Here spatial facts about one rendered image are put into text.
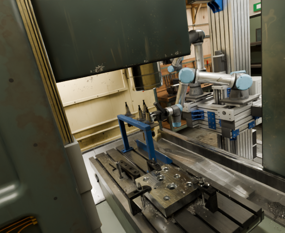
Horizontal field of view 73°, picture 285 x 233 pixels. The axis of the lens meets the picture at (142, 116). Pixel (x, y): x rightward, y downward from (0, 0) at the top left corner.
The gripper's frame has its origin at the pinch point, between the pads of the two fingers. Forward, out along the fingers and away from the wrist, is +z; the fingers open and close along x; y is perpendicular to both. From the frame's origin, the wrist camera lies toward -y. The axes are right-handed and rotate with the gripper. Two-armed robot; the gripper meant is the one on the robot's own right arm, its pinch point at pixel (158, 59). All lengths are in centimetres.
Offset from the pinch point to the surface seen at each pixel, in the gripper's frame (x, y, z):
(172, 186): -137, 42, -109
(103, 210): -156, 76, -49
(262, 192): -85, 81, -134
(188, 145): -59, 78, -63
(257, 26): 370, 23, -7
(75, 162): -174, -1, -109
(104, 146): -113, 58, 1
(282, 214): -98, 80, -148
